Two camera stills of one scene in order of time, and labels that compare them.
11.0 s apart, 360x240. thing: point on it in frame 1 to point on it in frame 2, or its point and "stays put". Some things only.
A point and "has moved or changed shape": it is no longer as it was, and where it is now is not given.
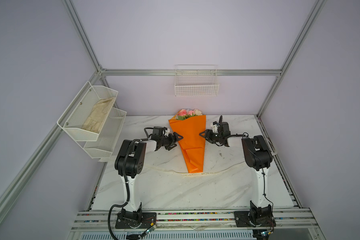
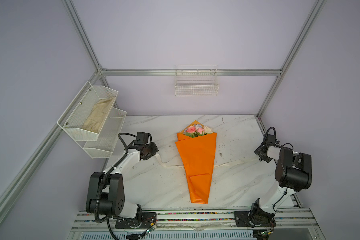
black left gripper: (172, 141) to (154, 150)
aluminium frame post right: (300, 40) stays put
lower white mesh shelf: (102, 147) stays put
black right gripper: (207, 134) to (258, 151)
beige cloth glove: (95, 120) stays put
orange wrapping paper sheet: (192, 144) has moved or changed shape
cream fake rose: (197, 112) has moved or changed shape
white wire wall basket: (196, 80) stays put
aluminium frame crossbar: (187, 71) stays put
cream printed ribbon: (196, 175) to (165, 164)
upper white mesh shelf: (84, 117) stays put
